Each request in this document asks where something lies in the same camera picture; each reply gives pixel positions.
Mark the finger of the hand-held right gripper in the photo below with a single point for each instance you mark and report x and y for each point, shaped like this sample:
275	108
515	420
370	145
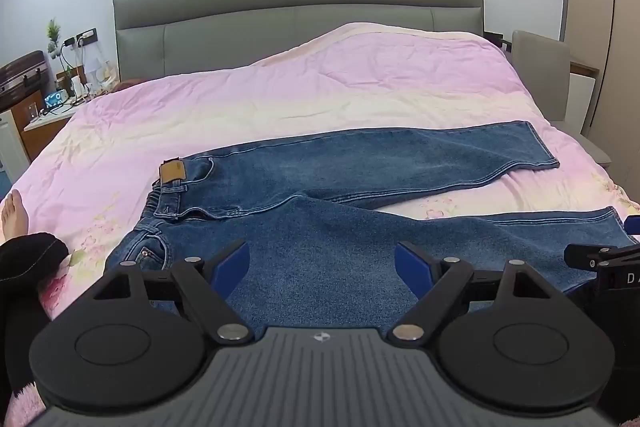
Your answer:
633	226
607	256

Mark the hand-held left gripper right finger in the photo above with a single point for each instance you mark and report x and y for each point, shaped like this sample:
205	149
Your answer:
411	265

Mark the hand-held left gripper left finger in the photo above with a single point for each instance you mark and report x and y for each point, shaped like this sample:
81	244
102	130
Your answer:
234	265

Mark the blue denim pants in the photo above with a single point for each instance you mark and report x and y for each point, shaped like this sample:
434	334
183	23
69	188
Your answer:
350	247

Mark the grey chair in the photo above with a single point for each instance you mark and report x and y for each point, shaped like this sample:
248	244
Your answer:
542	72

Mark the pink floral blanket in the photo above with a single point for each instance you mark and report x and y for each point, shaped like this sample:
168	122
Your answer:
300	97

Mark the beige wardrobe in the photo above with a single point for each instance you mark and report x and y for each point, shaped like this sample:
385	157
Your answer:
607	32

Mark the person's black trouser leg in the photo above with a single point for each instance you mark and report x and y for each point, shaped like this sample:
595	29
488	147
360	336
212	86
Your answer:
25	277

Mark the person's bare foot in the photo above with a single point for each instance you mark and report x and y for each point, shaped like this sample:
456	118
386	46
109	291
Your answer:
12	213

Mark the white table lamp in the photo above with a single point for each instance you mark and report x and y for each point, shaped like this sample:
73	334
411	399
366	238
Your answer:
102	74

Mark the white bedside table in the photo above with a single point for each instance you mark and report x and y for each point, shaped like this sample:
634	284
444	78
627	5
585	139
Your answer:
50	122

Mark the teal box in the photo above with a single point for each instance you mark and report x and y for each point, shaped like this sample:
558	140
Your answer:
55	98

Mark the white cabinet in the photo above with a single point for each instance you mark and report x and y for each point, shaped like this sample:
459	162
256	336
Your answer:
11	147

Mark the pink fluffy cloth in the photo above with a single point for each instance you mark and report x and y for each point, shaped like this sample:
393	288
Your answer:
22	404

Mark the grey padded headboard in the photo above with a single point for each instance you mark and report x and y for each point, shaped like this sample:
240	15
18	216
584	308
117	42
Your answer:
300	7

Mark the brown suitcase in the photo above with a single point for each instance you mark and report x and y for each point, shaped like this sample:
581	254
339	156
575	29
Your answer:
20	74

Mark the small green plant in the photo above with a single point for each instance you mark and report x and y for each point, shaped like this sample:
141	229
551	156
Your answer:
53	34

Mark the black wall socket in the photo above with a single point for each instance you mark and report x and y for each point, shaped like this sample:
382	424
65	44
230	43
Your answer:
81	38

